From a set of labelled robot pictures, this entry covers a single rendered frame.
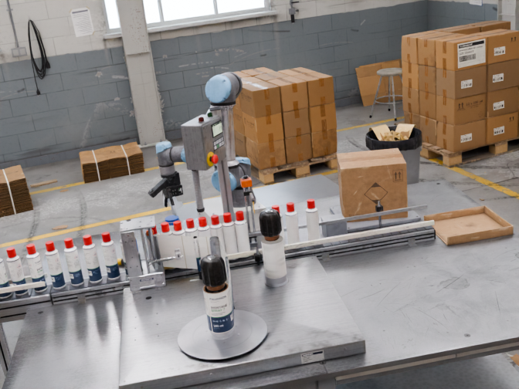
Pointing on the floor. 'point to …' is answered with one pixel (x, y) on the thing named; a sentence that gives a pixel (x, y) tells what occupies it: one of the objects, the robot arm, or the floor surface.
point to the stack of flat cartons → (14, 192)
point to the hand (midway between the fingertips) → (170, 212)
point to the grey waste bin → (412, 157)
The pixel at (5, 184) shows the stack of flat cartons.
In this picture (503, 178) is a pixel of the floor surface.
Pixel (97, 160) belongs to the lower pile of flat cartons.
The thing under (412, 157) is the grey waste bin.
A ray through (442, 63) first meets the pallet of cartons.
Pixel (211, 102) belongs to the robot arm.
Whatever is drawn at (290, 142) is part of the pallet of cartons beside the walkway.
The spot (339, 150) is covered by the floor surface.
